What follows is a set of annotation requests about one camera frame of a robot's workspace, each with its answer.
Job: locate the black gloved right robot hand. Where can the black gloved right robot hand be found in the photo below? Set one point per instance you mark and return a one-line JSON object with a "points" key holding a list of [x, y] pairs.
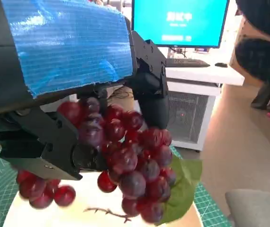
{"points": [[267, 59]]}

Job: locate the bare left hand blue tape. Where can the bare left hand blue tape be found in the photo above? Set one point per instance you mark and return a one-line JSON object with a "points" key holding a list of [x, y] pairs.
{"points": [[66, 47]]}

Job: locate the red toy grape bunch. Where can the red toy grape bunch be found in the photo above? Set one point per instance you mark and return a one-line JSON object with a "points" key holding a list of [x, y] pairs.
{"points": [[132, 184]]}

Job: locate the white plate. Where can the white plate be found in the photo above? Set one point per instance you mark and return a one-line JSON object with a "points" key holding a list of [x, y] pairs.
{"points": [[66, 217]]}

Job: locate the person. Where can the person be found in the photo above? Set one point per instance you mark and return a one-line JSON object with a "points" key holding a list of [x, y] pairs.
{"points": [[263, 97]]}

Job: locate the black computer mouse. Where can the black computer mouse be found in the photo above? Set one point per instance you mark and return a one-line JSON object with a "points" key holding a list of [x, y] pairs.
{"points": [[221, 64]]}

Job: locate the white desk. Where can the white desk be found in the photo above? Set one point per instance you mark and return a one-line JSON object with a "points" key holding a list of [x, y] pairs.
{"points": [[196, 75]]}

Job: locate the computer monitor blue screen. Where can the computer monitor blue screen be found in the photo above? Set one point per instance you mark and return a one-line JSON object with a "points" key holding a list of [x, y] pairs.
{"points": [[196, 23]]}

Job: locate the black keyboard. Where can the black keyboard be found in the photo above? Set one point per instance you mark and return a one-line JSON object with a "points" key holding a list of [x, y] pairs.
{"points": [[187, 62]]}

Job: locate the white vented computer case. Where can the white vented computer case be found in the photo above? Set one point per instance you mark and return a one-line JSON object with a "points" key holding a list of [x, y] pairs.
{"points": [[189, 118]]}

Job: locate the grey padded seat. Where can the grey padded seat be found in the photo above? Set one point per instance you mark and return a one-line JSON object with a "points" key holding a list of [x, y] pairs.
{"points": [[255, 208]]}

